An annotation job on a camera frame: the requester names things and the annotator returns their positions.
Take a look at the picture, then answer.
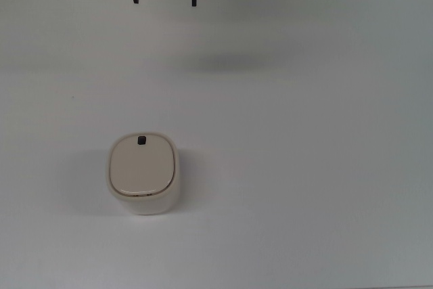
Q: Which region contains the cream trash can lid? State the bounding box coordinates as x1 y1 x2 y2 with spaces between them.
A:
110 134 177 197

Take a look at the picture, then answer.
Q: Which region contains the small cream trash can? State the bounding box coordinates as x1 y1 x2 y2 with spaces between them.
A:
107 131 181 217

